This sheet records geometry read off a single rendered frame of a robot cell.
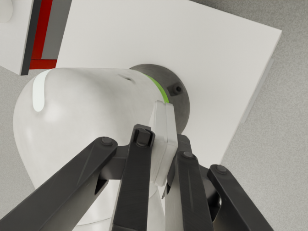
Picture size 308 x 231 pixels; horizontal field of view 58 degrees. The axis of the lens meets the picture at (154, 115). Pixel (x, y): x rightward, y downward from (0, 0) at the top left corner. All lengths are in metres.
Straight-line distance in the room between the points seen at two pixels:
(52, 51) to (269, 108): 0.90
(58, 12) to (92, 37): 0.31
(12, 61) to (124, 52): 0.38
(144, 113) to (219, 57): 0.18
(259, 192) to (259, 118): 0.35
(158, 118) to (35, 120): 0.14
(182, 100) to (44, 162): 0.24
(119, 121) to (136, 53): 0.25
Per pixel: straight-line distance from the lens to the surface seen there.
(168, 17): 0.49
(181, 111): 0.45
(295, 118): 1.30
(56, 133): 0.28
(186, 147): 0.18
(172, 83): 0.45
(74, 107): 0.26
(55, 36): 0.86
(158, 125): 0.17
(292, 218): 1.46
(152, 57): 0.49
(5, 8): 0.79
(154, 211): 0.32
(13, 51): 0.80
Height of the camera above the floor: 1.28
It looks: 64 degrees down
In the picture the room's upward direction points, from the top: 114 degrees counter-clockwise
